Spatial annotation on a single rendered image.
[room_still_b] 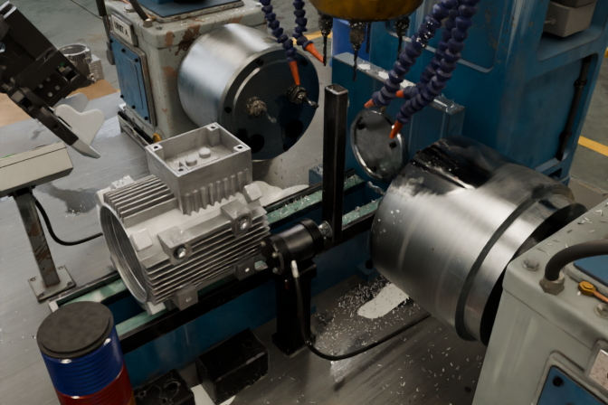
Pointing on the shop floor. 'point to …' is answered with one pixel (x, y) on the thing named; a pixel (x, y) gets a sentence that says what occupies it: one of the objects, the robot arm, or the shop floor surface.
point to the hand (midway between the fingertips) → (82, 147)
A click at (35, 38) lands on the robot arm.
